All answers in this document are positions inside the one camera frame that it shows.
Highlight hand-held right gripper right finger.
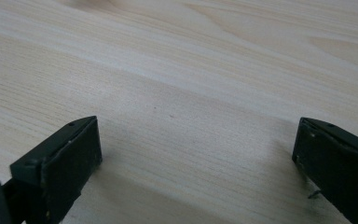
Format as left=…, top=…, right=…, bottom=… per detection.
left=291, top=117, right=358, bottom=224

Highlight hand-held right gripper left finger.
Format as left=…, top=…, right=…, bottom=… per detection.
left=3, top=116, right=103, bottom=224

